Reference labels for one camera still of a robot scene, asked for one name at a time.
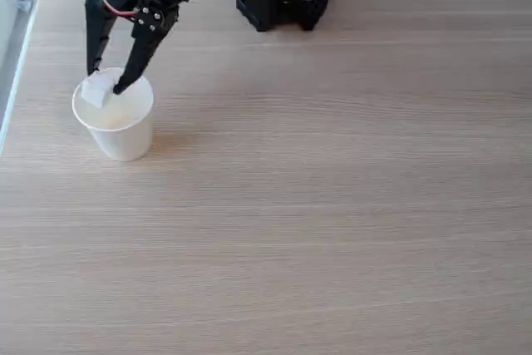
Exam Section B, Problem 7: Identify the white cube block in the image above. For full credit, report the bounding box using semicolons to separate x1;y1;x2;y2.
81;71;118;109

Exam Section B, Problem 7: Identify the white paper cup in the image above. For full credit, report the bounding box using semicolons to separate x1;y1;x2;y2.
71;67;155;162

